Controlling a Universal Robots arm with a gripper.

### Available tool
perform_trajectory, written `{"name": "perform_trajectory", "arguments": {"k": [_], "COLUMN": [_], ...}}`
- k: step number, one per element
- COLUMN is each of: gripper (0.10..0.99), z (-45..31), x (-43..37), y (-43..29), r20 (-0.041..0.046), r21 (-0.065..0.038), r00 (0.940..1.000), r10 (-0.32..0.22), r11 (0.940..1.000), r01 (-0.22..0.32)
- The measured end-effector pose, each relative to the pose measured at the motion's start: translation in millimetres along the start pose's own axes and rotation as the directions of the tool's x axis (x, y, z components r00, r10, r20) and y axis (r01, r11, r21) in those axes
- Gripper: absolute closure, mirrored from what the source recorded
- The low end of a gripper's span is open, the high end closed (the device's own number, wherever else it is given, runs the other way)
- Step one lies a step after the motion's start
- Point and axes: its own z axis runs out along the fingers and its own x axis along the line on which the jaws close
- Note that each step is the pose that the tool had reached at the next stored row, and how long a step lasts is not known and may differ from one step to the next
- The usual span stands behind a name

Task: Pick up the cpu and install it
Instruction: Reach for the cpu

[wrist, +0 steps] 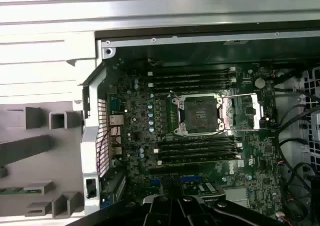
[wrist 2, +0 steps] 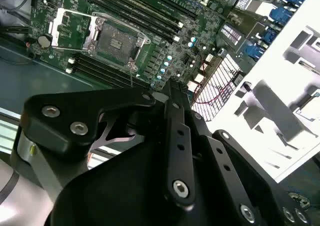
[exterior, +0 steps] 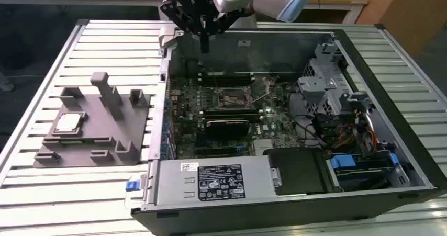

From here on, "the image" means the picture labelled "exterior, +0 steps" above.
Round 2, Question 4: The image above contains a black disk drive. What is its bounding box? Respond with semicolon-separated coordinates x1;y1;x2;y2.
335;167;392;190

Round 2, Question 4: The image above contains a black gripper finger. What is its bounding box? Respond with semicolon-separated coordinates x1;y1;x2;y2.
159;0;207;54
206;7;246;54

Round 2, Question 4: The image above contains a black RAM slot bank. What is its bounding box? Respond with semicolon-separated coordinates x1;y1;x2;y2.
196;72;255;88
202;109;262;123

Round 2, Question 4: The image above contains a silver power supply unit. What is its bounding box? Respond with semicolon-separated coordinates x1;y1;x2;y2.
154;159;282;207

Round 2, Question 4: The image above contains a small silver heat sink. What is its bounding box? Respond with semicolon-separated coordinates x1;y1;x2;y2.
252;139;275;152

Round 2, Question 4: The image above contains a grey metal drive cage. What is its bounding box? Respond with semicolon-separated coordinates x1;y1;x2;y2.
296;43;376;116

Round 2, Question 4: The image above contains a grey plastic parts rack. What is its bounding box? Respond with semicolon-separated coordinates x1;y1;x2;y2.
33;71;154;168

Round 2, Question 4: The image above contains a blue disk carrier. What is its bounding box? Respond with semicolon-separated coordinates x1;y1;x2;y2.
330;154;356;172

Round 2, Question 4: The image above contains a CPU socket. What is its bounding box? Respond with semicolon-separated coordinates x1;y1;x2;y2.
216;86;255;110

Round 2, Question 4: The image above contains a grey case handle bracket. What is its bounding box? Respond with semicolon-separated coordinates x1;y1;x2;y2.
158;28;179;50

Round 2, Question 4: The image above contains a green motherboard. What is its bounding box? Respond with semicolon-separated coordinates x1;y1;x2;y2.
167;75;315;160

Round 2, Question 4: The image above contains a grey metal floor foot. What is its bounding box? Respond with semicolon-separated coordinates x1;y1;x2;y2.
0;71;16;92

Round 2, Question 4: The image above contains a black open PC case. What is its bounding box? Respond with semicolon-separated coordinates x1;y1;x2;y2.
131;24;447;236

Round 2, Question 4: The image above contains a black graphics card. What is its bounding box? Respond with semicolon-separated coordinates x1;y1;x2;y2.
204;119;251;139

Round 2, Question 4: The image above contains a wooden cabinet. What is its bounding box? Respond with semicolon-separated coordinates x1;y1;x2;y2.
355;0;447;61

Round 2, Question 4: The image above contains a coloured wire bundle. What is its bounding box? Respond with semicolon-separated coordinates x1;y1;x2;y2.
326;123;380;154

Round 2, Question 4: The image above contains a silver CPU chip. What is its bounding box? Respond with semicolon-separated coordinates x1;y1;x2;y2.
55;113;85;132

